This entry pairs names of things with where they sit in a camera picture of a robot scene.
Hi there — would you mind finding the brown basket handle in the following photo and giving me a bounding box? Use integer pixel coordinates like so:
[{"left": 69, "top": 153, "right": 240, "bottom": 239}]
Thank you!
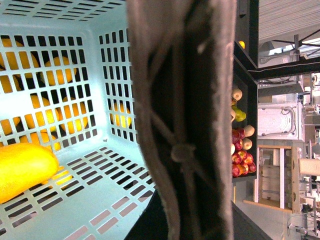
[{"left": 127, "top": 0, "right": 237, "bottom": 240}]

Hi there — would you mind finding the light blue plastic basket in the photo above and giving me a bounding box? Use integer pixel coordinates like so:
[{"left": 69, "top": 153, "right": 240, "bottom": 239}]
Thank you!
[{"left": 0, "top": 0, "right": 155, "bottom": 240}]

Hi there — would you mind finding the elongated yellow mango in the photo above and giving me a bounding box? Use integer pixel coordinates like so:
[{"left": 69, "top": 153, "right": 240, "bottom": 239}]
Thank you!
[{"left": 0, "top": 142, "right": 59, "bottom": 204}]

